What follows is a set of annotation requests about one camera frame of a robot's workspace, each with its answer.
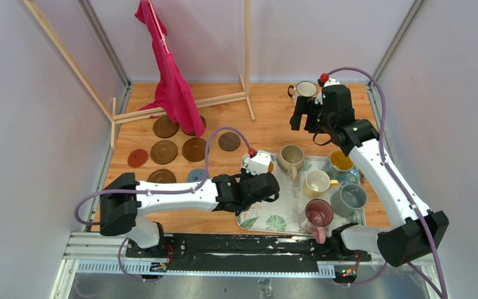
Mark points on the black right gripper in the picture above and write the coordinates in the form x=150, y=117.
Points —
x=305, y=105

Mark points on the ringed brown coaster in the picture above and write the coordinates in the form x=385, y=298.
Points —
x=164, y=127

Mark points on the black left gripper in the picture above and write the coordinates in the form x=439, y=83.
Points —
x=244, y=174

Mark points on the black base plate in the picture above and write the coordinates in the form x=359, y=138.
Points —
x=243, y=253

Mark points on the wooden drying rack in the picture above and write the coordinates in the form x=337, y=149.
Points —
x=118, y=119

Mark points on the amber brown coaster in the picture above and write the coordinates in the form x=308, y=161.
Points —
x=164, y=152

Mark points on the glass mug yellow inside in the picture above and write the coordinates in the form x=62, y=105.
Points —
x=270, y=167

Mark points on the blue coaster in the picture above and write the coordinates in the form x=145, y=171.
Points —
x=197, y=175

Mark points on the white enamel mug black rim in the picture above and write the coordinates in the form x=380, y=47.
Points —
x=303, y=88

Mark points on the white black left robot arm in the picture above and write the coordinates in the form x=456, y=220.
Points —
x=125, y=202

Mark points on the blue mug yellow inside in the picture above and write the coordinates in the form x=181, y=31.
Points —
x=341, y=168

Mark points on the grey ceramic mug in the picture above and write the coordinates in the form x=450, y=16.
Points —
x=348, y=199

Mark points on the plain dark brown coaster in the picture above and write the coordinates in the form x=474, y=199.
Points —
x=162, y=176

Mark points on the magenta cloth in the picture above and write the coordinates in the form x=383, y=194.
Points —
x=173, y=93

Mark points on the beige ceramic mug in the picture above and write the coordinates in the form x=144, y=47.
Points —
x=291, y=160

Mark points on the pale yellow mug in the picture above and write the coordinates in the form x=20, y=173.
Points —
x=317, y=182

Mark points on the dark wooden coaster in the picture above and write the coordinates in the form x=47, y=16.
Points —
x=193, y=149
x=229, y=141

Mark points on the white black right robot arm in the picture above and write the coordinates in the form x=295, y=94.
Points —
x=416, y=230

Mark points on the pink ceramic mug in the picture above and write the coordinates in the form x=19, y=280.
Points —
x=315, y=218

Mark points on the red coaster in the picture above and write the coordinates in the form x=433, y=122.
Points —
x=137, y=158

